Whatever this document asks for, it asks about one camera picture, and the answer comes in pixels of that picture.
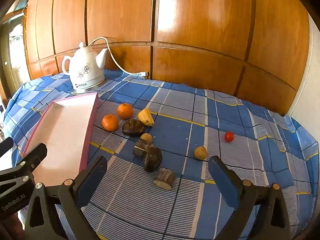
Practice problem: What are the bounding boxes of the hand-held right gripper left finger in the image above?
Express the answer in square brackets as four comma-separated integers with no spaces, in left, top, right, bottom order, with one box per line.
[24,156,108,240]

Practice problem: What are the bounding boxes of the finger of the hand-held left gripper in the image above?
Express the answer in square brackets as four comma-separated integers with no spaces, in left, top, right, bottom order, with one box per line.
[0,138,14,155]
[0,143,48,193]

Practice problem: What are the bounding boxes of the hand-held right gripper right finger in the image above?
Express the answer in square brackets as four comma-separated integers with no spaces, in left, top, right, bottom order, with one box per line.
[208,155,292,240]

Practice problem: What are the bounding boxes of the small yellow round fruit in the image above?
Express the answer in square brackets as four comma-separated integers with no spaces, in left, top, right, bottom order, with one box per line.
[140,133,153,145]
[194,146,208,160]

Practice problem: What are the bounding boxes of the pink-edged white cardboard box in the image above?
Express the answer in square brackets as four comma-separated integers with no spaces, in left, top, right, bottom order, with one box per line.
[22,92,100,188]

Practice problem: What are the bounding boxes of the stemless orange mandarin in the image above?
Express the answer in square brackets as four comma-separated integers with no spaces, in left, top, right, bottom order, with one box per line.
[102,114,119,132]

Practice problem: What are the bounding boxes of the dark brown water chestnut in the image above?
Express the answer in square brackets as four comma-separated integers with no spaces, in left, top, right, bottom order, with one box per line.
[142,147,163,172]
[122,119,145,137]

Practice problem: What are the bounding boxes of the orange mandarin with stem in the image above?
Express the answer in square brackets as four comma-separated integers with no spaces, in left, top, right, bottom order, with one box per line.
[117,102,134,119]

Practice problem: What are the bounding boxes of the yellow bell-shaped fruit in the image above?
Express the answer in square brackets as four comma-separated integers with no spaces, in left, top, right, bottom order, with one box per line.
[138,108,155,127]

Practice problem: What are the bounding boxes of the blue plaid tablecloth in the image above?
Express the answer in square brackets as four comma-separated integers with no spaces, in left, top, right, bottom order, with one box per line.
[4,69,319,240]

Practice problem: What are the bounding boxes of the wooden glass door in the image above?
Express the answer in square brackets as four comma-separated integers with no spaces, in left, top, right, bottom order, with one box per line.
[0,2,30,100]

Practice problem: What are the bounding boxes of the white ceramic electric kettle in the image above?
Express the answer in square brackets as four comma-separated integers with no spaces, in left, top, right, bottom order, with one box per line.
[62,42,108,94]

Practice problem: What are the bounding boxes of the white power cable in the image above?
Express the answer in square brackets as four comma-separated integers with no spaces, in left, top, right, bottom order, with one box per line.
[86,37,150,78]

